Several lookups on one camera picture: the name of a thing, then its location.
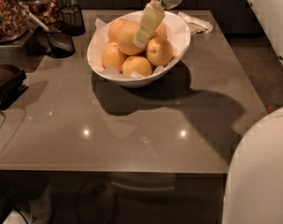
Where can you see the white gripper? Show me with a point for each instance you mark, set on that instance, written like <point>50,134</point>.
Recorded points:
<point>151,19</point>

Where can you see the large top orange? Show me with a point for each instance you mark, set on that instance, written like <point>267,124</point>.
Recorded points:
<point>125,38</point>

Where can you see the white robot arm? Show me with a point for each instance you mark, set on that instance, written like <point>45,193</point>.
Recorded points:
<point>268,12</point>

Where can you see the back right orange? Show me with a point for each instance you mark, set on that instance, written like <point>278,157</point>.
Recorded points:
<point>160,31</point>

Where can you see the white paper bowl liner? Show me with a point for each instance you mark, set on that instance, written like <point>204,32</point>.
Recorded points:
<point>97,44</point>

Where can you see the back left orange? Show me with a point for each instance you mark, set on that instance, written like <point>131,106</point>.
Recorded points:
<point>113,29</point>

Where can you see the white ceramic bowl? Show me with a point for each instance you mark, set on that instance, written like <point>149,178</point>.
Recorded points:
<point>181,32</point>

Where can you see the front orange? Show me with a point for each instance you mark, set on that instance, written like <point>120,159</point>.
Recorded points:
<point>137,64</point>

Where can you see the folded white napkin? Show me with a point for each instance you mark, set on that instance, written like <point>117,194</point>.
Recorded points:
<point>196,26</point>

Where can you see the black mesh pen cup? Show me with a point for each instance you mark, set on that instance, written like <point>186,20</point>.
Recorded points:
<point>72,16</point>

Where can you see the small glass snack jar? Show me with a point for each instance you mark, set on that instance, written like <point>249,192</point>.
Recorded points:
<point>45,10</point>

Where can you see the large glass snack jar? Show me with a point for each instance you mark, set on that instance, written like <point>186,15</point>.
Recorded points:
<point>13,23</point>

